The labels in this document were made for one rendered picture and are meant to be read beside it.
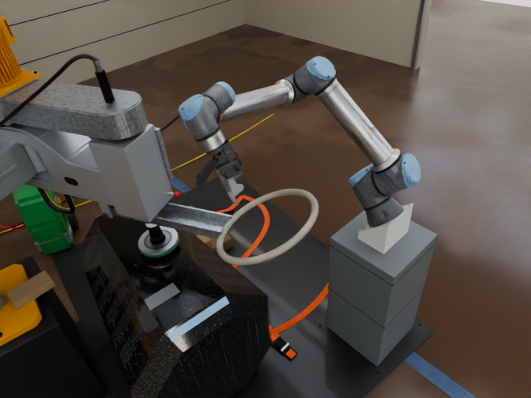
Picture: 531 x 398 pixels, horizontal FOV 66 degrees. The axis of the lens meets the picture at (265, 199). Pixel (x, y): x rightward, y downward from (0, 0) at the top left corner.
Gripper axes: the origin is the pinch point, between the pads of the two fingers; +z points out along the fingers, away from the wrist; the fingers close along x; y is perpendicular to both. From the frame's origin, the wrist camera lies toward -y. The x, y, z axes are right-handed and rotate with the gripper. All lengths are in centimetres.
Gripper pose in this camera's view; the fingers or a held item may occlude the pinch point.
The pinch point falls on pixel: (235, 196)
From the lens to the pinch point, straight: 145.7
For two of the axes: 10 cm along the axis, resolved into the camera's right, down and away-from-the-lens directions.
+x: -0.7, -4.7, 8.8
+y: 9.0, -4.0, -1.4
